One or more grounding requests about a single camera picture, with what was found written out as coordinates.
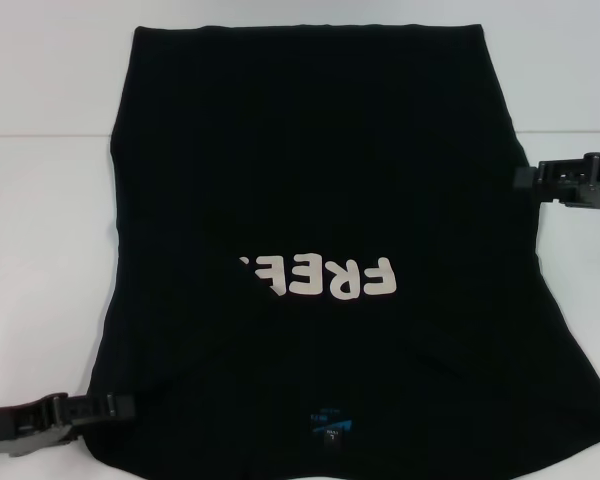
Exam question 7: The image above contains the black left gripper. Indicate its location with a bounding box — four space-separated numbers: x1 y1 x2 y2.
0 393 136 459

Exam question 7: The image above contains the black t-shirt with FREE print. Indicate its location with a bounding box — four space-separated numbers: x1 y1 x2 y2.
82 22 600 480

